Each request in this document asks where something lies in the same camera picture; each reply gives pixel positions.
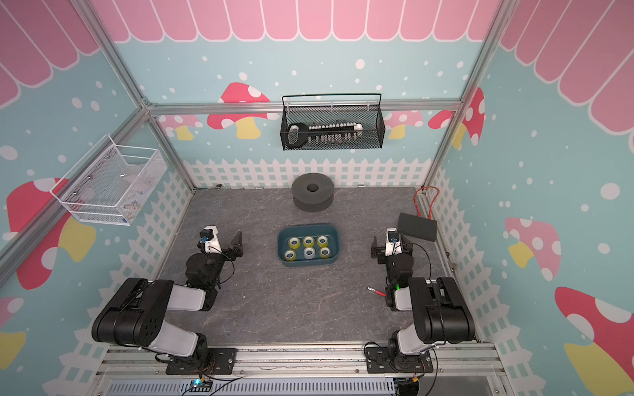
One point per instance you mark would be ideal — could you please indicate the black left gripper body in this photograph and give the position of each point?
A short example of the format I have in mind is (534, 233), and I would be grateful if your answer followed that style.
(229, 254)

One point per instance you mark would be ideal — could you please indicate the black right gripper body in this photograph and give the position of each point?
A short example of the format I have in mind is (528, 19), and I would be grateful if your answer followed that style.
(381, 260)

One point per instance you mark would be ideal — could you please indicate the teal plastic storage box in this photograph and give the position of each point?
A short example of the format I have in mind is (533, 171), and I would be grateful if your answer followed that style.
(301, 231)

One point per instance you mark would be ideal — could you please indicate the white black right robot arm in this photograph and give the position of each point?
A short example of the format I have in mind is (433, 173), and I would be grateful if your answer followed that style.
(440, 313)

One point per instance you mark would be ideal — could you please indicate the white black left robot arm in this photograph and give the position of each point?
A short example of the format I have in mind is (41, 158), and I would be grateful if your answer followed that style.
(135, 315)

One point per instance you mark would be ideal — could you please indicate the black flat box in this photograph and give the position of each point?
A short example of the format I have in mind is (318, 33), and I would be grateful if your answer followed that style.
(418, 227)

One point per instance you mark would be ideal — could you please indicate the red pen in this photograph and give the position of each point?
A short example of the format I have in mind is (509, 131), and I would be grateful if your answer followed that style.
(376, 292)

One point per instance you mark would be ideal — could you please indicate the grey perforated filament spool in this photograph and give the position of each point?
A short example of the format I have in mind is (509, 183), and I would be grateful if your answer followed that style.
(313, 192)

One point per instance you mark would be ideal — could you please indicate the black socket tool set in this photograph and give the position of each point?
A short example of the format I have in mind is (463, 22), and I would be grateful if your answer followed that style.
(300, 135)

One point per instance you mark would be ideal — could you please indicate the green circuit board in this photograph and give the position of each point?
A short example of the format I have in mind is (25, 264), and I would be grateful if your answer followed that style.
(201, 385)

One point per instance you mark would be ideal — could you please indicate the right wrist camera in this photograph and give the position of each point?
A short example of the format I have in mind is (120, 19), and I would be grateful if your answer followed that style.
(393, 242)

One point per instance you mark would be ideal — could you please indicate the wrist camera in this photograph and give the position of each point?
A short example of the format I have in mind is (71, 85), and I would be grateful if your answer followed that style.
(393, 242)
(209, 232)

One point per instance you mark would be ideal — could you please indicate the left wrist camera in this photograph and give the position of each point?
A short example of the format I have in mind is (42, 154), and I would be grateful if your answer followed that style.
(209, 232)

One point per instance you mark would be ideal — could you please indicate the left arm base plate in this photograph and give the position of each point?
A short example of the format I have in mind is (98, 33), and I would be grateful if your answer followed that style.
(212, 362)

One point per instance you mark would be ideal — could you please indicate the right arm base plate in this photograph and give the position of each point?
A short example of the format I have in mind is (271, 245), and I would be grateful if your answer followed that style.
(388, 360)

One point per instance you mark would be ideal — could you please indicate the white wire wall basket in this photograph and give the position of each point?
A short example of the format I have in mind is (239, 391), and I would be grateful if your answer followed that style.
(110, 183)

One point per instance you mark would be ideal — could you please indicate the black wire wall basket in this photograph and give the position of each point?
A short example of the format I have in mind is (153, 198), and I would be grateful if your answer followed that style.
(332, 121)

